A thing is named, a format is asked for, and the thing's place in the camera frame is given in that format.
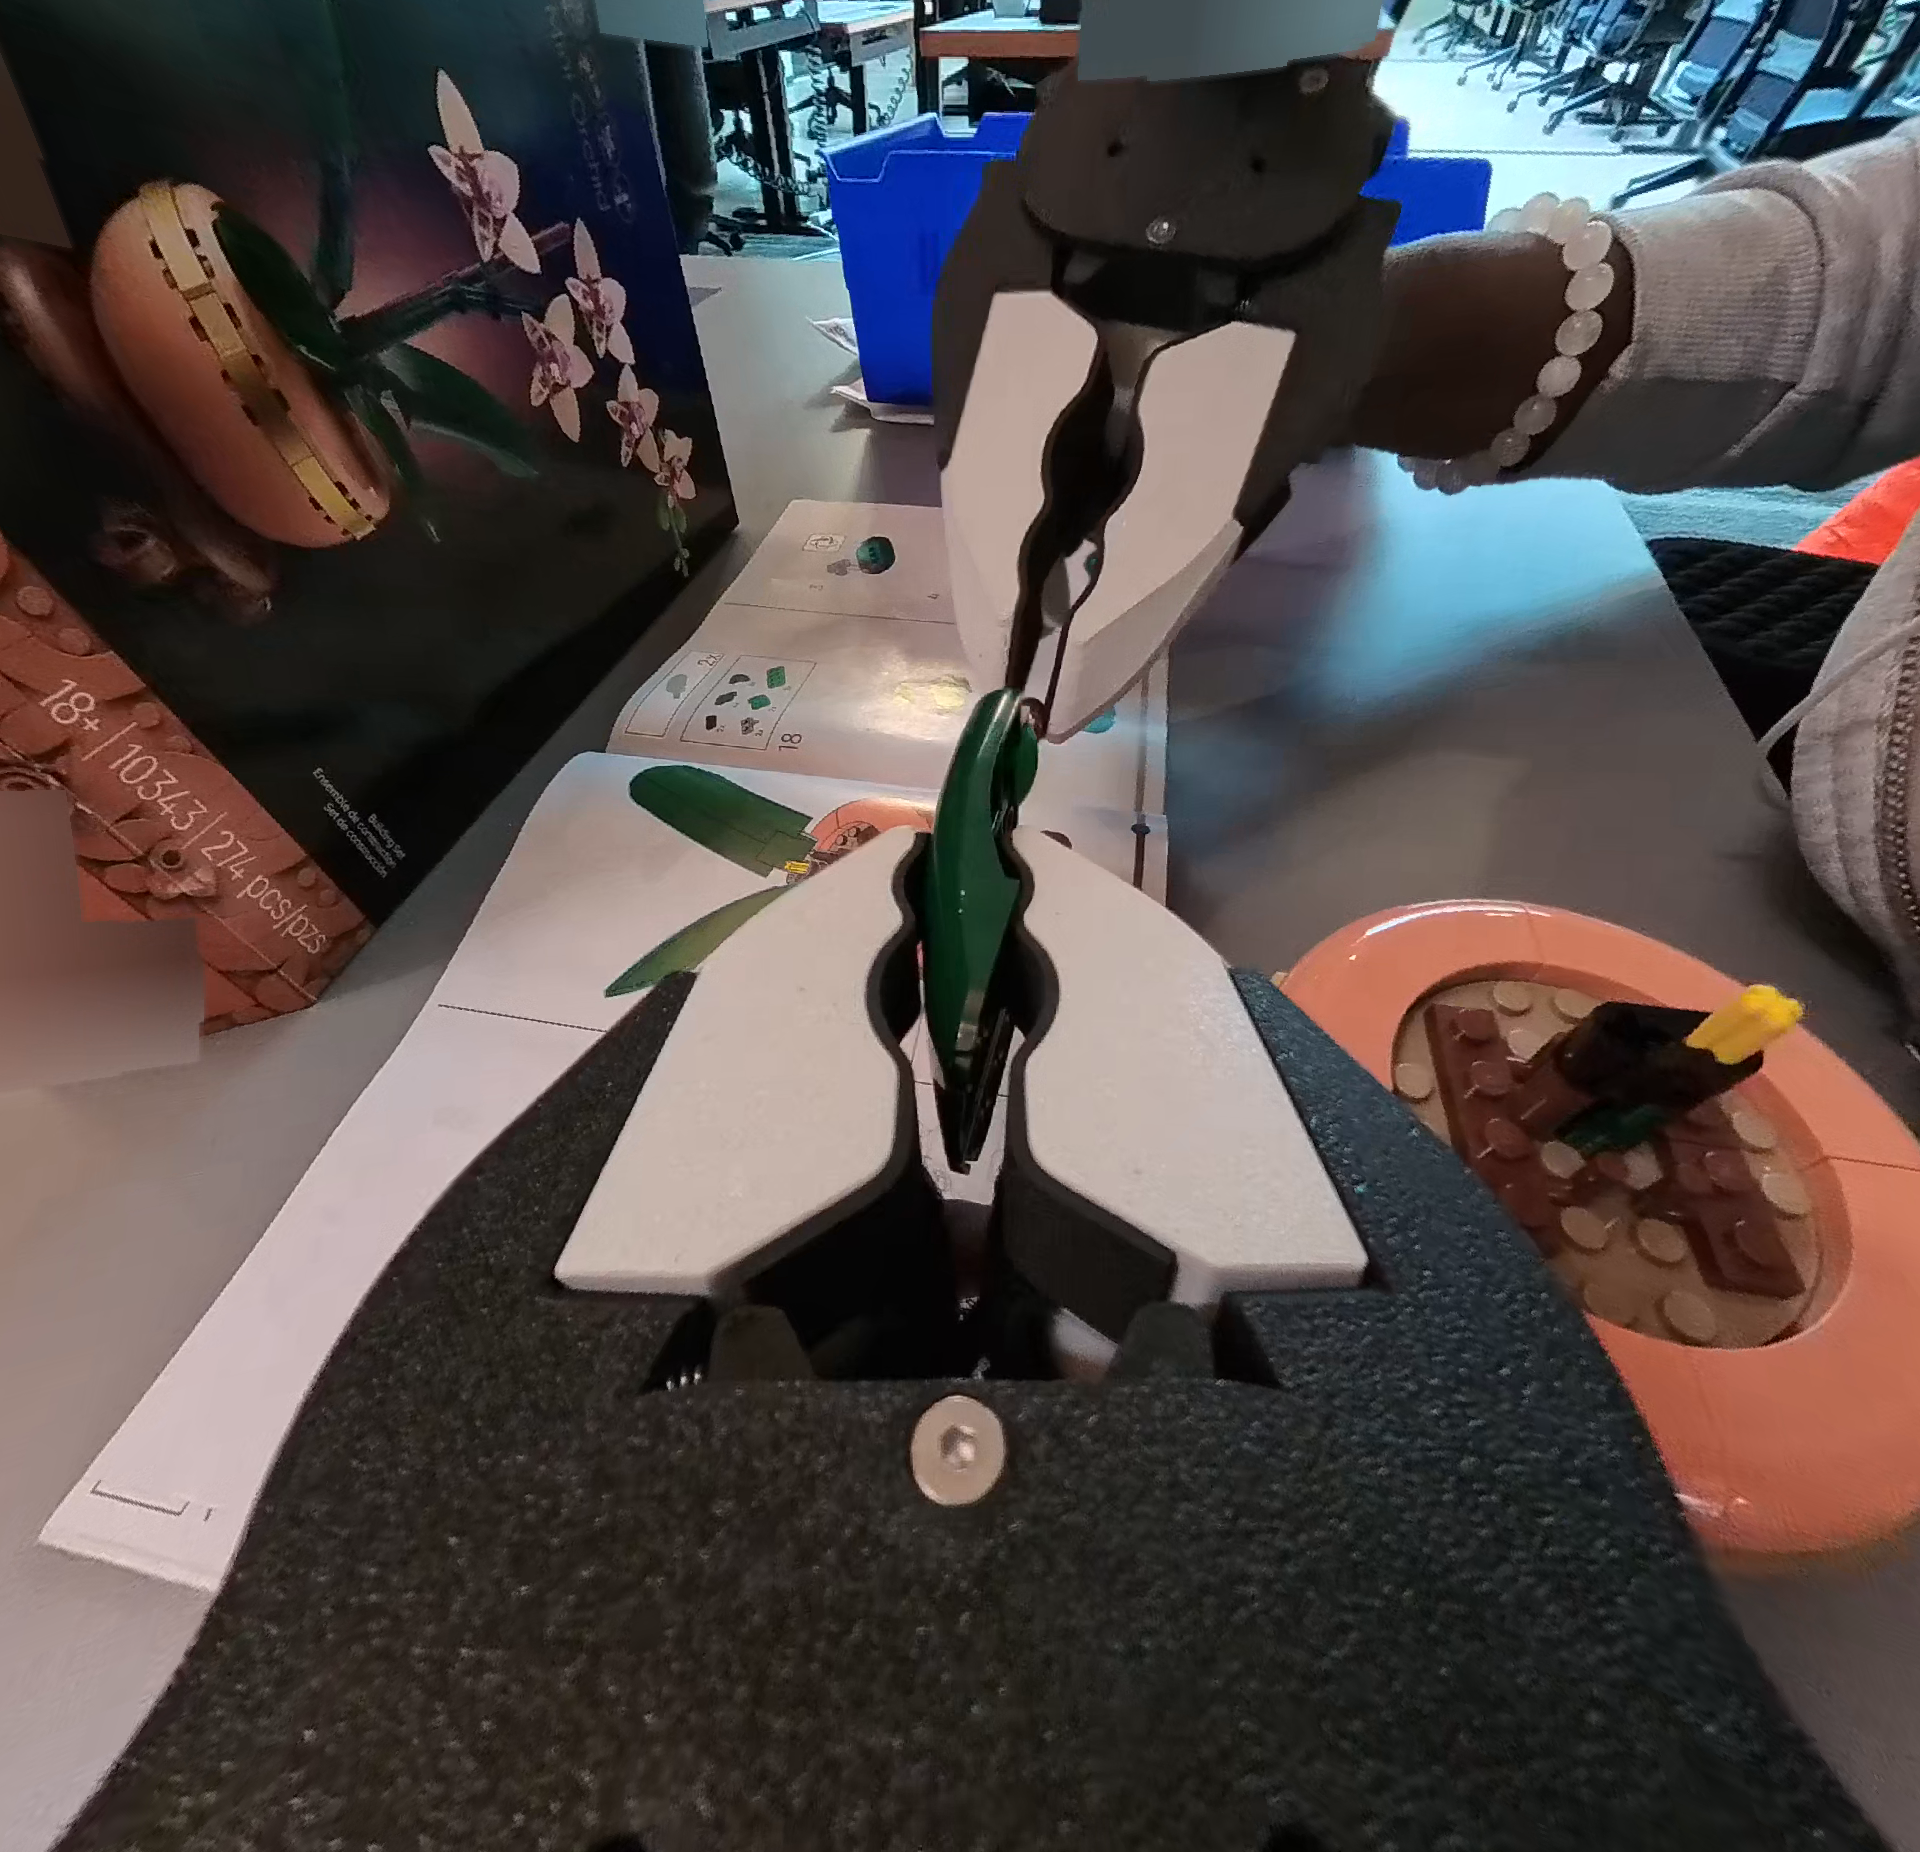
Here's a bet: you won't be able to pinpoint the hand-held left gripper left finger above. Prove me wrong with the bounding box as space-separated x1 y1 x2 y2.
552 827 940 1305

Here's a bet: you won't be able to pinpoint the pink toy flower pot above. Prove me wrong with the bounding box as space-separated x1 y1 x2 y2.
1279 898 1920 1563

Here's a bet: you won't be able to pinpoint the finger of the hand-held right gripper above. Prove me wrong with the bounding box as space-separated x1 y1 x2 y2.
940 286 1115 690
1044 323 1305 748

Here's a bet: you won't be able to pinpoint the black mesh chair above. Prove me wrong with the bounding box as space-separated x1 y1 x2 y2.
1648 536 1887 753

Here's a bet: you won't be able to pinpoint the orange cloth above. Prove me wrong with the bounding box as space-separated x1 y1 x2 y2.
1793 457 1920 567

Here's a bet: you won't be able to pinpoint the person's right forearm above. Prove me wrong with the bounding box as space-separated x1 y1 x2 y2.
1544 124 1920 500

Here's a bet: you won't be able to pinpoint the row of black office chairs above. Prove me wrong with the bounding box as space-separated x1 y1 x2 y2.
1412 0 1920 208

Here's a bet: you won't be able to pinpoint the loose white paper sheets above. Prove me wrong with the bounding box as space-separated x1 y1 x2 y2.
810 313 948 427

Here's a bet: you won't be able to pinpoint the orchid print toy box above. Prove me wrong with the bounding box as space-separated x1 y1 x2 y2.
0 0 740 1038

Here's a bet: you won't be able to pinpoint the person's right hand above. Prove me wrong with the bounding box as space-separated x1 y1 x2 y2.
1353 228 1581 459

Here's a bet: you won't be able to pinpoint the person's grey sweater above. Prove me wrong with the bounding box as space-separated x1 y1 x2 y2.
1791 510 1920 990

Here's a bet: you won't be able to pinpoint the white instruction booklet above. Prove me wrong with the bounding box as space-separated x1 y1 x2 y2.
37 496 1174 1595

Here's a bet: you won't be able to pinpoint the dark toy stem yellow tip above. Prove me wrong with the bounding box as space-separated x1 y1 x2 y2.
1553 985 1807 1153

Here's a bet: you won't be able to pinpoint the white bead bracelet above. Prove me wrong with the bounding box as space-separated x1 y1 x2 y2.
1397 191 1638 496

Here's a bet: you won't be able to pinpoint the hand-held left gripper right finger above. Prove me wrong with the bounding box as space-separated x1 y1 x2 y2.
997 835 1374 1314

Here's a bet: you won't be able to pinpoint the green toy leaf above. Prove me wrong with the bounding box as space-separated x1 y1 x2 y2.
915 686 1044 1175

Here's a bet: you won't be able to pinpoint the blue plastic bin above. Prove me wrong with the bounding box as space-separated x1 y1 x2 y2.
820 109 1415 424

